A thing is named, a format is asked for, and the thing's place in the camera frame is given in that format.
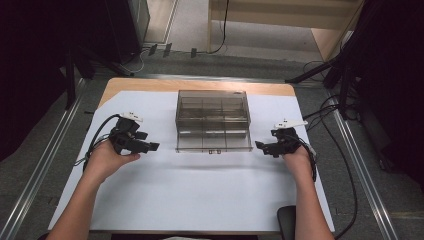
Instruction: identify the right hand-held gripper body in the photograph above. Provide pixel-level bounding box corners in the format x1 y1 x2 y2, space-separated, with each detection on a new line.
270 118 309 159

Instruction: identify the person's right hand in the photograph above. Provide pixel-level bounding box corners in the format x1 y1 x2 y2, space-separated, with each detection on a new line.
282 145 315 180

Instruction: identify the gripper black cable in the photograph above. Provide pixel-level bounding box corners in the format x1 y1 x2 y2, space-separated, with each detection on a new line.
295 134 318 183
73 113 122 172

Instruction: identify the black floor cable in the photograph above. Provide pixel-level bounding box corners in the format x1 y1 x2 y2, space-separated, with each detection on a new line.
301 94 360 240

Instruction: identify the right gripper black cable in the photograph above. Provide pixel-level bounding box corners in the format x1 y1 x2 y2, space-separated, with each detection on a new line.
295 134 318 183

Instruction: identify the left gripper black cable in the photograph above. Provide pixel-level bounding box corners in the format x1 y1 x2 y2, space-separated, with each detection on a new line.
73 113 122 172

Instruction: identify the metal floor rail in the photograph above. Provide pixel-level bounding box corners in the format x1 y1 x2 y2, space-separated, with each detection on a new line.
328 99 400 240
0 78 88 240

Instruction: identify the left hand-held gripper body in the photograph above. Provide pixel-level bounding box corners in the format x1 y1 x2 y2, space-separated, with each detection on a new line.
109 111 150 156

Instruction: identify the thin black hanging cable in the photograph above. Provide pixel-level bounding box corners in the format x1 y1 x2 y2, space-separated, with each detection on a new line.
205 0 232 55

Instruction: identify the white floor cable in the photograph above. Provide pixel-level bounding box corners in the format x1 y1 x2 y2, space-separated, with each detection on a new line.
123 48 149 76

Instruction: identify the clear plastic compartment box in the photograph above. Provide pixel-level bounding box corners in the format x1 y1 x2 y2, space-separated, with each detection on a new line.
174 89 254 155

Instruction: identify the dark curtain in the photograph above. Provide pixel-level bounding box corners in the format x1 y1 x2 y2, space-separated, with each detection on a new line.
0 0 111 163
353 0 424 184

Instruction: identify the black chair back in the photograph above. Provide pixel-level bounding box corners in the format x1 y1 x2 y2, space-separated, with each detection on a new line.
276 205 297 240

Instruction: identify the light wooden furniture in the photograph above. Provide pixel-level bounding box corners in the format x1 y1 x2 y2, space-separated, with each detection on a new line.
206 0 365 63

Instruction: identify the dark cabinet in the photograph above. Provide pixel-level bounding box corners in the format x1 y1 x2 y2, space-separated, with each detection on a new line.
105 0 152 65

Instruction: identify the white table sheet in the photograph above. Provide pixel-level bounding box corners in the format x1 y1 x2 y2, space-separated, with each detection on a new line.
48 90 336 233

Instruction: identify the wooden table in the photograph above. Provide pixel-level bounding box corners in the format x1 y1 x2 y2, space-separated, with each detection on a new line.
48 77 336 235

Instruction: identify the black metal stand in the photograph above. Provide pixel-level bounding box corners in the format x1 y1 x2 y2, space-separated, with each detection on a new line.
63 46 134 111
284 19 371 121

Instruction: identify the person's left hand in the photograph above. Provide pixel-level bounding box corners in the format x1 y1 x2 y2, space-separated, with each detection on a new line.
82 139 142 185

